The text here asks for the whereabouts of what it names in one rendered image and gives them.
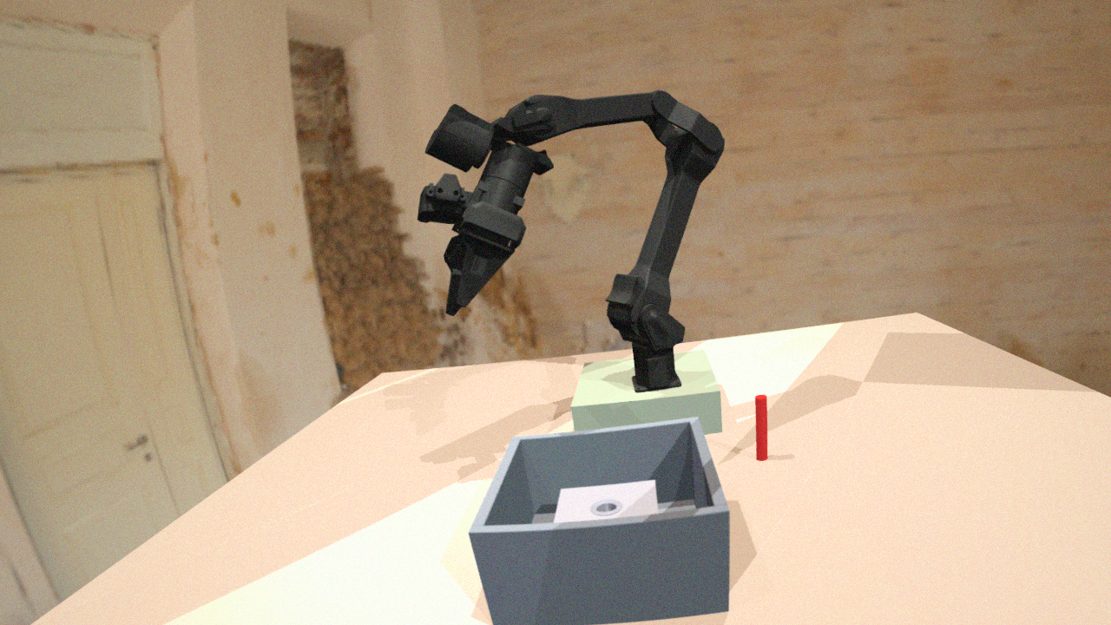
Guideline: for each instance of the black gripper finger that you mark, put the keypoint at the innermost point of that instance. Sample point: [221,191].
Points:
[456,268]
[483,258]

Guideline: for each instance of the red peg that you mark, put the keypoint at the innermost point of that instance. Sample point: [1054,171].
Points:
[761,427]

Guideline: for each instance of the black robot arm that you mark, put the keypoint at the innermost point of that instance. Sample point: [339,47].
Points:
[639,301]

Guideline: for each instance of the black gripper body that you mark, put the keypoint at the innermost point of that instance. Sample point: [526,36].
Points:
[494,216]

